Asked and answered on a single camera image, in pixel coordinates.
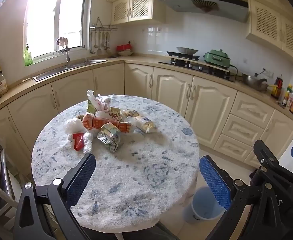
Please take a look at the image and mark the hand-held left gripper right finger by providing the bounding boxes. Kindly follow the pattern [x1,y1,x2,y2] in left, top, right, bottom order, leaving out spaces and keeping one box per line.
[199,155,287,240]

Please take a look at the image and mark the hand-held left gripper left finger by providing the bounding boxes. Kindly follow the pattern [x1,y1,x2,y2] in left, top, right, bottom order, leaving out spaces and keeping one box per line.
[13,152,97,240]

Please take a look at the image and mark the clear plastic wrapper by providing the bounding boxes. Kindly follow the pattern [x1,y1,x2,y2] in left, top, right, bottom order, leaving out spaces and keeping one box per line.
[83,131,94,154]

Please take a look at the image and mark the small red wrapper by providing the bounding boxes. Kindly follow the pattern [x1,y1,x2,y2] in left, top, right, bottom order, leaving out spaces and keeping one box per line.
[72,132,85,151]

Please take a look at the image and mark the light blue trash bin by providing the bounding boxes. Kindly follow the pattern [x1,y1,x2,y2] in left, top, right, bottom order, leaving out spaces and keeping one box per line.
[191,186,227,224]

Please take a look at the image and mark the green silver carton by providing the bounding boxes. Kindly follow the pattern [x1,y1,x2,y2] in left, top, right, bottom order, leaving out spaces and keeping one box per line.
[97,123,122,154]

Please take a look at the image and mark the white tissue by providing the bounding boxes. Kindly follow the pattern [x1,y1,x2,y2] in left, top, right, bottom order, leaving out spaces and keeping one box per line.
[65,118,85,135]

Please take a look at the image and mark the orange snack wrapper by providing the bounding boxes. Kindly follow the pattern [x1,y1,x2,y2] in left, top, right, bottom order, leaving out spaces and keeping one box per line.
[83,114,132,134]

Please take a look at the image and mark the gold snack wrapper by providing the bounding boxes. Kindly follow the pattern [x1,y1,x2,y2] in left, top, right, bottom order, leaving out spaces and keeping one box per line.
[108,107,124,121]

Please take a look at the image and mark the clear plastic bag red print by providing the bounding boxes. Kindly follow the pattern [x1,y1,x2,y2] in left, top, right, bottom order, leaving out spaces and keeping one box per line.
[86,90,112,113]

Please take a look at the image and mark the yellow bread wrapper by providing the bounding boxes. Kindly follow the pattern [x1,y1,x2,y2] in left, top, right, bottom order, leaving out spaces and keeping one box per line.
[123,109,157,134]

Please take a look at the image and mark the blue white patterned tablecloth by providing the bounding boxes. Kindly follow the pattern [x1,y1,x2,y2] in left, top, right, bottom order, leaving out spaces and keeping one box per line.
[31,94,199,230]

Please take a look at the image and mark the metal pot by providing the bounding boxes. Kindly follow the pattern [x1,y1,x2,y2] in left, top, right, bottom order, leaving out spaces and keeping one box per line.
[242,72,268,92]

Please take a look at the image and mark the cream kitchen base cabinets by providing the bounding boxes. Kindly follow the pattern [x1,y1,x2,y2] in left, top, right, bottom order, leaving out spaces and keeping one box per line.
[0,62,293,178]

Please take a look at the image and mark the stainless steel sink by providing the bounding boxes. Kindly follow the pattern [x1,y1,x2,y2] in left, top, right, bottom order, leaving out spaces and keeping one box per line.
[34,59,108,82]

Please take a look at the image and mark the green electric cooker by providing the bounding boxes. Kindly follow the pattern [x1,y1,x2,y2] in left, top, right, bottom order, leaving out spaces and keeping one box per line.
[204,49,233,67]

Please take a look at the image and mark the black gas stove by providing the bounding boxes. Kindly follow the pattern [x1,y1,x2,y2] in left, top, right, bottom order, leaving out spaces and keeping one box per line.
[159,51,237,82]

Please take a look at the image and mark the metal sink faucet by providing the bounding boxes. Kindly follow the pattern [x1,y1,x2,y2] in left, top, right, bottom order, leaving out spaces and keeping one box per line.
[61,47,72,69]

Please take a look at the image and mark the glass jar beige contents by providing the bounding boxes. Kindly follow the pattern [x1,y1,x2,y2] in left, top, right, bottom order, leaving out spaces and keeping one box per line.
[0,71,8,97]

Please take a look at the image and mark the green dish soap bottle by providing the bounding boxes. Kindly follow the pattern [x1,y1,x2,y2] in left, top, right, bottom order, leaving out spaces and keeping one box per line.
[24,49,33,67]

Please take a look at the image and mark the metal wok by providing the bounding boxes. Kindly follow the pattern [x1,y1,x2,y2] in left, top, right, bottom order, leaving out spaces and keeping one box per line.
[176,46,199,55]

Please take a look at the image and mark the metal utensil rack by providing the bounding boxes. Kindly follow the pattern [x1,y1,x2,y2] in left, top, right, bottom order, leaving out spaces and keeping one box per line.
[90,17,118,32]

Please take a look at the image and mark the range hood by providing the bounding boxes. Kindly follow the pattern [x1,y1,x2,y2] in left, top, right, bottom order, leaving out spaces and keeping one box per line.
[157,0,249,23]

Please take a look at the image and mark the kitchen window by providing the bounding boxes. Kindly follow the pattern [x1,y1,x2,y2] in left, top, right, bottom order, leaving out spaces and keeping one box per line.
[24,0,88,60]

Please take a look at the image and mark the cream lattice wall cabinet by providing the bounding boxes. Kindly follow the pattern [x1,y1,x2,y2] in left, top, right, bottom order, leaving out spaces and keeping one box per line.
[245,0,293,67]
[106,0,167,25]

